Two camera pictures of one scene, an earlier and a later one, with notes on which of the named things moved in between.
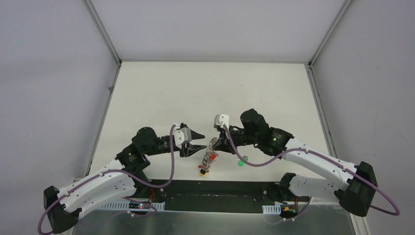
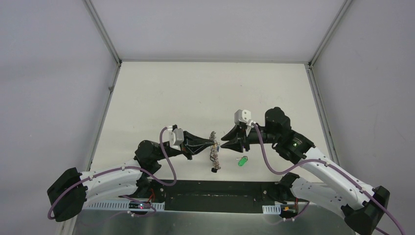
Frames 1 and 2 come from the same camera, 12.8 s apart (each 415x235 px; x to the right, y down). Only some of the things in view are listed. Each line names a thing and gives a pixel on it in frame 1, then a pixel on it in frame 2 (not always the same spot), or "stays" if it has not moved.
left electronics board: [137, 205] stays
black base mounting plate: [224, 196] stays
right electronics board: [288, 211] stays
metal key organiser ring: [206, 162] → [214, 152]
